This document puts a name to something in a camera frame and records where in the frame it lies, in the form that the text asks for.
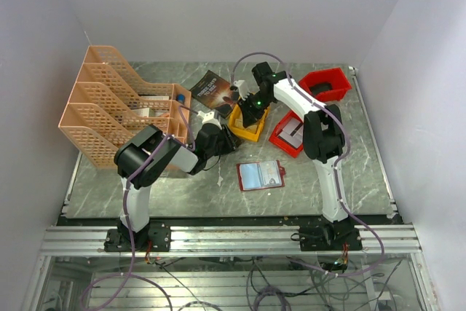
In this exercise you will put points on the red bin with dark item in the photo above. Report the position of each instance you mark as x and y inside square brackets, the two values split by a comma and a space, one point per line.
[339, 82]

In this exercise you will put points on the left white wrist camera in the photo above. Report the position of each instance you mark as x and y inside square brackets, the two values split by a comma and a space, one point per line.
[209, 118]

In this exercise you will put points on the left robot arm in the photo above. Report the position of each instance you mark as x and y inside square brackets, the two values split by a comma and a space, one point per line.
[140, 162]

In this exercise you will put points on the white magnetic stripe card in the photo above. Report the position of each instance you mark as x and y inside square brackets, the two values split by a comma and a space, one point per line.
[270, 173]

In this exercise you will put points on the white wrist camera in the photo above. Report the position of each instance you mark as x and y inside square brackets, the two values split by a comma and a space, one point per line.
[241, 86]
[209, 118]

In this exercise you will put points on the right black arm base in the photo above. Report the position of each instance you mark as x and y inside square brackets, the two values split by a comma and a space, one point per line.
[327, 238]

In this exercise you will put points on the blue bottle cap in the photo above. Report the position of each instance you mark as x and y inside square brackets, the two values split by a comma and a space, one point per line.
[181, 98]

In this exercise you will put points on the white cards in red bin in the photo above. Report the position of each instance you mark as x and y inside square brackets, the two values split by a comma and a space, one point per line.
[292, 133]

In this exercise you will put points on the aluminium mounting rail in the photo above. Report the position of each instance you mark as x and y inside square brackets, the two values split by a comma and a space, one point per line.
[215, 241]

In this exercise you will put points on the red leather card holder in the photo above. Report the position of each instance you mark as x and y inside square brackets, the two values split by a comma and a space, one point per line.
[254, 176]

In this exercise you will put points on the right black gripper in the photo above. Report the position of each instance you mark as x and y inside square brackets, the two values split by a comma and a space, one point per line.
[249, 115]

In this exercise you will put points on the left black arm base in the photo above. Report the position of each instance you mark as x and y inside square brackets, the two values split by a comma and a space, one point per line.
[153, 238]

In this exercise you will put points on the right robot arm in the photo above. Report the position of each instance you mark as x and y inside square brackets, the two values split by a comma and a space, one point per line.
[324, 136]

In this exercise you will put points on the dark item in red bin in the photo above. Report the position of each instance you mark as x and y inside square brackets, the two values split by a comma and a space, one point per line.
[320, 88]

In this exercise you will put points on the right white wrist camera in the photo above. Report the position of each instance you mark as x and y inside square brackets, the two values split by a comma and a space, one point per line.
[241, 86]

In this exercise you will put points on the red bin with cards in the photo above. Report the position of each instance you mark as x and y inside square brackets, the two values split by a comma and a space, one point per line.
[281, 144]

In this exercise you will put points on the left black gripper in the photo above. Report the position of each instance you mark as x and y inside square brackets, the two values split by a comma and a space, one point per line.
[229, 139]

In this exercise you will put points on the pink mesh file organizer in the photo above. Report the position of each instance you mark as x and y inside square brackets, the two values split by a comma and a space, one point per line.
[110, 103]

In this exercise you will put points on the dark paperback book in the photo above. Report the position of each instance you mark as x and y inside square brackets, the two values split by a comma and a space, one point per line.
[215, 93]

